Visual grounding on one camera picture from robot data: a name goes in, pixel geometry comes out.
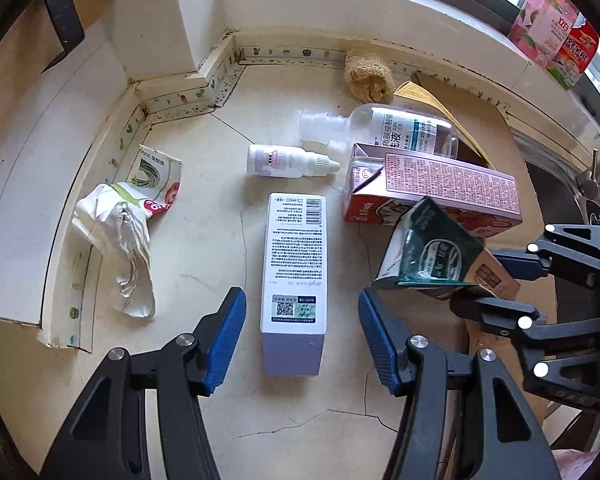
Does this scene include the clear saline solution bottle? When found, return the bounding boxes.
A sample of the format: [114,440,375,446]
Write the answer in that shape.
[299,103,460,159]

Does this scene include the chrome kitchen faucet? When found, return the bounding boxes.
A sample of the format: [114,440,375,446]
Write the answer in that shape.
[577,148,600,200]

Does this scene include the white lavender carton box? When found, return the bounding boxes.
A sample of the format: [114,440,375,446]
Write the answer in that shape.
[260,193,328,377]

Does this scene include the wooden cutting board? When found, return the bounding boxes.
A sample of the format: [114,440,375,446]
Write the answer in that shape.
[0,0,110,109]

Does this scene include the white green wrapper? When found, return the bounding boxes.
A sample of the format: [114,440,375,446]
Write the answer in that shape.
[71,145,182,318]

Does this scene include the dark green snack packet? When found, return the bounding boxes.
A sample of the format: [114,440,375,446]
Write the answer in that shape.
[374,196,483,290]

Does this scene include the pink carton box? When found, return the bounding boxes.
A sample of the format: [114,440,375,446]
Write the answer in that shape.
[343,143,522,238]

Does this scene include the pink dish soap bottle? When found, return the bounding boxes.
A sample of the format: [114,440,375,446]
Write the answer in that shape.
[508,0,579,68]

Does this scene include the natural loofah sponge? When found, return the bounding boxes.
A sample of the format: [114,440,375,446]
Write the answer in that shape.
[343,47,396,104]

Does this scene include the small white dropper bottle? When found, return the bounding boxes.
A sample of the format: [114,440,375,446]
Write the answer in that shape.
[247,144,340,179]

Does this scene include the red spray cleaner bottle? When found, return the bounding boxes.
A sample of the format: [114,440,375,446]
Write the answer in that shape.
[546,14,600,91]

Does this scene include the yellow white atomy box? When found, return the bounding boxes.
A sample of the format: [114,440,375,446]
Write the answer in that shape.
[393,81,494,169]

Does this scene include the flat brown cardboard sheet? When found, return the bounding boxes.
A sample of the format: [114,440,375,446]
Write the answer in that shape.
[412,71,581,441]

